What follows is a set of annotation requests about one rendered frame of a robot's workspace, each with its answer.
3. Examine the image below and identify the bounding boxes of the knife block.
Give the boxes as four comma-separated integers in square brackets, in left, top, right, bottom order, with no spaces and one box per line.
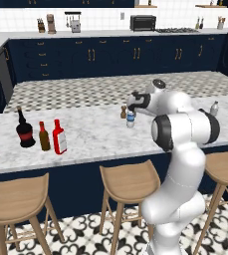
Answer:
[36,18,47,34]

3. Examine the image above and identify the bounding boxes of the brown coffee grinder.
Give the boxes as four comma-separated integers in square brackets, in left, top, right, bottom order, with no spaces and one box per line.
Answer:
[46,13,58,35]

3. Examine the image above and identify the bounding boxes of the wooden bar stool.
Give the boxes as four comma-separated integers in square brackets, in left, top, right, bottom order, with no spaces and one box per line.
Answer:
[98,158,162,255]
[192,147,228,255]
[0,171,66,255]

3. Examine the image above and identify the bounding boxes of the black toaster oven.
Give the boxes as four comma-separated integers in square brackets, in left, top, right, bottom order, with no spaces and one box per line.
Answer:
[129,14,157,33]

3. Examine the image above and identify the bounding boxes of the clear bottle with blue label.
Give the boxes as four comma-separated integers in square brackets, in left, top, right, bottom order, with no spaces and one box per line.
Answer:
[125,110,136,129]

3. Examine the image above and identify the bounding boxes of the navy island base panel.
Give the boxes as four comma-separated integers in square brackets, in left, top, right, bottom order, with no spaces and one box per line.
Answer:
[0,142,228,233]

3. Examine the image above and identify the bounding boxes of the small brown glass bottle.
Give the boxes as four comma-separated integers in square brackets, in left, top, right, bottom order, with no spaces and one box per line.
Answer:
[119,105,127,120]

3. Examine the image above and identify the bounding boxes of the black bottle with red label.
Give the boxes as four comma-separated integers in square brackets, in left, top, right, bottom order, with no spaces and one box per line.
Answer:
[15,106,37,149]

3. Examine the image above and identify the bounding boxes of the slim brown glass bottle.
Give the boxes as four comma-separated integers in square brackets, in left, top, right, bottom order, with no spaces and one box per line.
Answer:
[38,121,52,152]

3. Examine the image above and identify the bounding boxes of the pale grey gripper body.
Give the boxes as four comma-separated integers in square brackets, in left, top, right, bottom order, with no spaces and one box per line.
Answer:
[126,98,140,117]

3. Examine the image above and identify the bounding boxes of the pot with tools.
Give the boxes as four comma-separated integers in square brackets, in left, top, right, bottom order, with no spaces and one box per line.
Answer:
[217,15,227,31]

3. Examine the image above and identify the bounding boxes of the black hob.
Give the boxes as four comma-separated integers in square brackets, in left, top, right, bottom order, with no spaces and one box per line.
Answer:
[155,27,200,35]

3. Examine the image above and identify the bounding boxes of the rail with hanging tools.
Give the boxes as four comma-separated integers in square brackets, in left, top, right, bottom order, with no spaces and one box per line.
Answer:
[64,11,83,29]

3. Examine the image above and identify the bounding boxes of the wooden wall shelf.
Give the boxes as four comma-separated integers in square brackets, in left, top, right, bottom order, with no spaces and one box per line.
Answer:
[133,4,159,9]
[194,4,228,9]

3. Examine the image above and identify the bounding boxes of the red bottle with white label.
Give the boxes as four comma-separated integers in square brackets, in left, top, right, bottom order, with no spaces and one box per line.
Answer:
[52,119,69,156]

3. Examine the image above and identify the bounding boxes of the navy wall cupboard run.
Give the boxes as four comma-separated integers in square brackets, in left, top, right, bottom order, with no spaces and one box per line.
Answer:
[0,0,136,9]

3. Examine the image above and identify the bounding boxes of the grey dishwasher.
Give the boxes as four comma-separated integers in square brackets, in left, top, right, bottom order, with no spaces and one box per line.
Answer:
[0,49,16,105]

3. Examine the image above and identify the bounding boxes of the navy base cupboard run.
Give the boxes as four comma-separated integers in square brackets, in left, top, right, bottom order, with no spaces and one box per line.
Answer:
[7,34,228,84]

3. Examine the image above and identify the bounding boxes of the grey small appliance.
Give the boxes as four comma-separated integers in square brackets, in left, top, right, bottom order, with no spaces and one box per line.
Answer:
[71,19,82,34]

